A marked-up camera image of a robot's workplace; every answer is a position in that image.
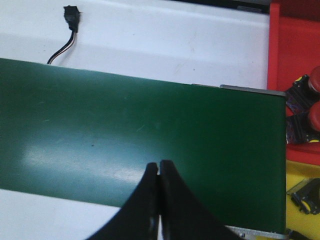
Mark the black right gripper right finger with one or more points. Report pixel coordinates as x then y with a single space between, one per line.
183 216

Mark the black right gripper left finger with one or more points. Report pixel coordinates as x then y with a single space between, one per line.
138 218

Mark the yellow mushroom push button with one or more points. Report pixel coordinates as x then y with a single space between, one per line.
306 195

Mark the red mushroom push button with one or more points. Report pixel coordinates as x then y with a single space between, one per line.
304 92
304 127

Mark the green conveyor belt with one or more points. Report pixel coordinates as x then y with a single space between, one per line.
88 136

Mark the yellow plate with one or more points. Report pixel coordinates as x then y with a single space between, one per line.
306 225

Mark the red orange plate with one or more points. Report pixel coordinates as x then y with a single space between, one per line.
294 41

